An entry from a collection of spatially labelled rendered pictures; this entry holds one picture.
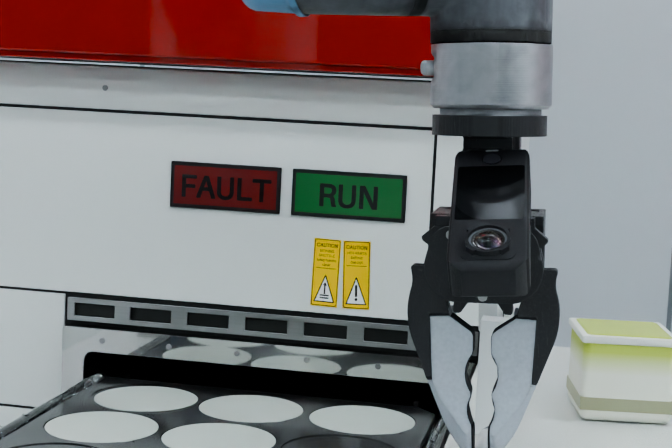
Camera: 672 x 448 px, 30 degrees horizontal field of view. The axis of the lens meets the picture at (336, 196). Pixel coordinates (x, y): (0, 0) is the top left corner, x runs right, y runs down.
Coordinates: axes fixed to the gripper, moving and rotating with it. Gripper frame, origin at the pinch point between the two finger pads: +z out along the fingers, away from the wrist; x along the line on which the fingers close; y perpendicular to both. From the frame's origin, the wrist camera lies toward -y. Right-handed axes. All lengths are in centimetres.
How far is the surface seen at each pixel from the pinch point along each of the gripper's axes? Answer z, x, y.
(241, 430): 8.8, 23.4, 30.5
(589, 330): -3.3, -6.8, 21.5
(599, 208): 2, -11, 197
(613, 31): -36, -13, 197
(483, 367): -1.7, 0.8, 13.4
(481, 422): 2.4, 0.9, 13.4
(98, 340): 5, 44, 48
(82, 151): -15, 46, 49
